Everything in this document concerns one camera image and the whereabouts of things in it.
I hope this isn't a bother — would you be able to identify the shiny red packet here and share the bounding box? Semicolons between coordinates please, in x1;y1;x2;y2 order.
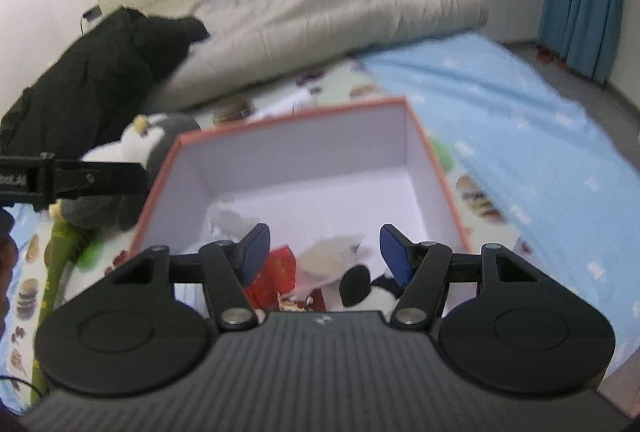
245;247;298;310

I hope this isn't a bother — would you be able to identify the grey duvet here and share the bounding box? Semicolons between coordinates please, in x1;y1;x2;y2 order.
142;0;490;113

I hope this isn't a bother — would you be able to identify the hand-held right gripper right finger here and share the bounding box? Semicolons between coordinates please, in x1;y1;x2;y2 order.
381;224;543;329

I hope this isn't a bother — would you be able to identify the green plush massage stick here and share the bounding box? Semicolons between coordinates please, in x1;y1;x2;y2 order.
31;212;96;393

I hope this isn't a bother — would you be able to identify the grey white penguin plush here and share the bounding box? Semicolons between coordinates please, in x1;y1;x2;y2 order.
50;113;203;233

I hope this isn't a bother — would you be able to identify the pink cardboard box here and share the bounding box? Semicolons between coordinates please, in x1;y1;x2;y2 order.
129;96;473;313

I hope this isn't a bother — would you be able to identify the person's left hand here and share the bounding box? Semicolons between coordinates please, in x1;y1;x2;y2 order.
0;242;20;298

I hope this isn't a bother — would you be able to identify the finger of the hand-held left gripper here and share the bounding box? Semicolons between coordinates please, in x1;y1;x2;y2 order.
56;162;149;200

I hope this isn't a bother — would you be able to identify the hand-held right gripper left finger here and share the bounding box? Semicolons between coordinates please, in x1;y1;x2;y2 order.
105;223;272;330

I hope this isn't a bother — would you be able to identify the black jacket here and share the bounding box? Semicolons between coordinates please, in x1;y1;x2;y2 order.
0;7;211;158

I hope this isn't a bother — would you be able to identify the small panda plush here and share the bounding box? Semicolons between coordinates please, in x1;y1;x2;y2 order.
340;266;401;313

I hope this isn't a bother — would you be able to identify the food printed table mat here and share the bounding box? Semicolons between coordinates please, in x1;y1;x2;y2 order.
7;54;508;393

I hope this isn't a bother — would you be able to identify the black wall charger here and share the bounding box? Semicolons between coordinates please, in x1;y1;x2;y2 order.
80;6;103;35

